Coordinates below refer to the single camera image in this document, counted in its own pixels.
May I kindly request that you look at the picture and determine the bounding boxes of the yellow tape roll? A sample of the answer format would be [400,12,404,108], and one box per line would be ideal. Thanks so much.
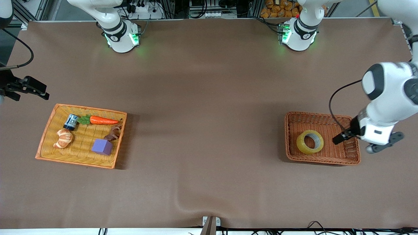
[296,130,324,155]

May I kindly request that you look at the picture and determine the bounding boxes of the brown wicker basket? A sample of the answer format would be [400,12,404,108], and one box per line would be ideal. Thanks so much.
[284,111,361,165]

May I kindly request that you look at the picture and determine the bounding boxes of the small blue can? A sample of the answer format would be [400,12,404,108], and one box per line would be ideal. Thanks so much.
[63,114,79,131]

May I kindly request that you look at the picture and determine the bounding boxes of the toy croissant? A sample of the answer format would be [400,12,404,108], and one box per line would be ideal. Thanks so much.
[53,129,73,149]

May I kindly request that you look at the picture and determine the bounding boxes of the orange toy carrot green leaves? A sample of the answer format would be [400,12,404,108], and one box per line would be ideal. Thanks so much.
[77,115,120,126]

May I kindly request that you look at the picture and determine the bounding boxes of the yellow wicker basket orange rim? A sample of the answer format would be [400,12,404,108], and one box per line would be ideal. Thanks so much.
[35,103,128,169]

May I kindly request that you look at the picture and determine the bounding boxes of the purple foam cube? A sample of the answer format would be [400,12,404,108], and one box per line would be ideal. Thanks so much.
[91,138,113,156]

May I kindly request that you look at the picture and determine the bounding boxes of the brown toy horse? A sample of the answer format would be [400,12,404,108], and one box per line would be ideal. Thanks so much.
[104,119,123,142]

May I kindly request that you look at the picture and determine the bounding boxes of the white power strip with plugs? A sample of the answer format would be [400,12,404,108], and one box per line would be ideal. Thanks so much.
[124,0,164,20]

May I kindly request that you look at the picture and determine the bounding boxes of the pile of orange bread toys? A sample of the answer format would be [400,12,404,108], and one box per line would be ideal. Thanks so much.
[260,0,301,18]

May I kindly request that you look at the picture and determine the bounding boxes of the metal table clamp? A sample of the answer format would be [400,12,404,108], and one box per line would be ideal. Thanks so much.
[202,216,221,235]

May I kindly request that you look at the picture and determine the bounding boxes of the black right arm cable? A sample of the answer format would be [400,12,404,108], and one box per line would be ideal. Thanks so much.
[0,29,34,69]

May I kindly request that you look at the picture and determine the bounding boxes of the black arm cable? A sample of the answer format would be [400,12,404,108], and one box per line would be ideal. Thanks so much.
[0,29,34,69]
[329,79,363,131]

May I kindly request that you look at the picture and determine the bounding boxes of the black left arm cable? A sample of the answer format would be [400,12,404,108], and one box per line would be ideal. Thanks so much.
[329,79,363,131]

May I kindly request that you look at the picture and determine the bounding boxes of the black floor cable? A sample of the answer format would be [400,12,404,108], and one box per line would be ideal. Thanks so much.
[307,221,330,233]

